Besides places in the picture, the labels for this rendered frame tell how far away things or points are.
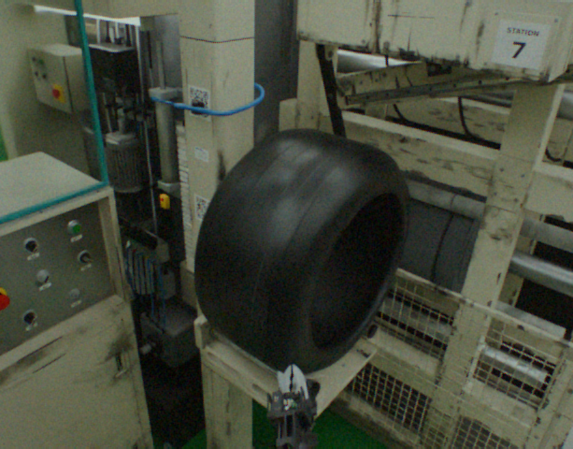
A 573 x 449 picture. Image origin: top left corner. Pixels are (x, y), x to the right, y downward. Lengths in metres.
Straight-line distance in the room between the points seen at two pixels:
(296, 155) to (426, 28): 0.38
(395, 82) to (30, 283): 1.07
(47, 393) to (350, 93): 1.19
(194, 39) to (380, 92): 0.50
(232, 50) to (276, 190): 0.36
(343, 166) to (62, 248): 0.79
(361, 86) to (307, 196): 0.51
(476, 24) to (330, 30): 0.34
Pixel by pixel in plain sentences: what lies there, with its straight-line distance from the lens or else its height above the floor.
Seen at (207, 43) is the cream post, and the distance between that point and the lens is 1.13.
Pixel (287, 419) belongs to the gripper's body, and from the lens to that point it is 0.95.
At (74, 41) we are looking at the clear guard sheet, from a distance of 1.25.
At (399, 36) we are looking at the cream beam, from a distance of 1.14.
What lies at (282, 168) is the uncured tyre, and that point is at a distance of 0.99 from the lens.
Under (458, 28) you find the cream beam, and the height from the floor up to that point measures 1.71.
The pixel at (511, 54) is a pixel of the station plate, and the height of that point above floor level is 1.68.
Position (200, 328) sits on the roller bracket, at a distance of 1.35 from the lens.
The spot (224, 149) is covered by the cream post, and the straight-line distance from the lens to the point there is 1.19.
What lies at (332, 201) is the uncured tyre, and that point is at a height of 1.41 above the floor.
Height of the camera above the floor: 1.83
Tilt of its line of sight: 29 degrees down
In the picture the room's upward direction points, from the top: 2 degrees clockwise
